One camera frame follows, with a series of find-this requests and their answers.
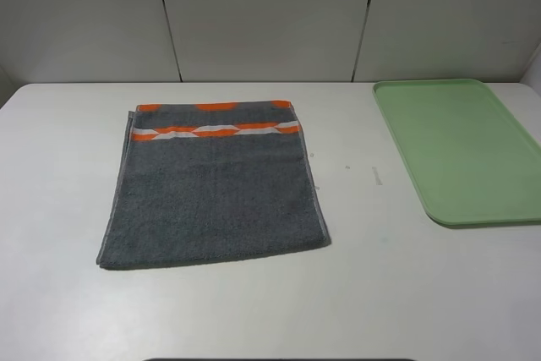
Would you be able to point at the grey towel with orange stripe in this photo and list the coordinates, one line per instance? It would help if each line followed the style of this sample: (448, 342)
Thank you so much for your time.
(209, 183)

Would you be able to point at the light green plastic tray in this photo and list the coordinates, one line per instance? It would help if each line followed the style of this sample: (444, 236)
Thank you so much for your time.
(470, 160)

